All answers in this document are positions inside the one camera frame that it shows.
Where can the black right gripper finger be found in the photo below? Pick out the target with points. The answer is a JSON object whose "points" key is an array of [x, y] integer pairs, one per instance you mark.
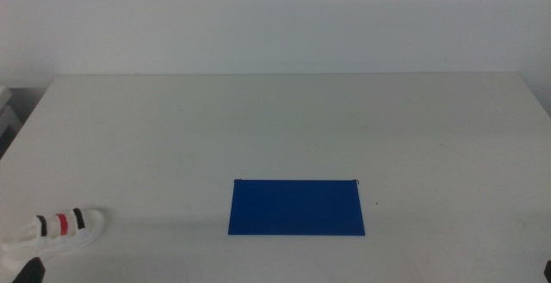
{"points": [[548, 273]]}

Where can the blue rectangular mat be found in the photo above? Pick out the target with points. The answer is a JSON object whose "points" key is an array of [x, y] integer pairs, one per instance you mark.
{"points": [[297, 210]]}

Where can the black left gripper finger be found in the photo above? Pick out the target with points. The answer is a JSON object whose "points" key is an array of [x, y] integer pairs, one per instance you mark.
{"points": [[32, 272]]}

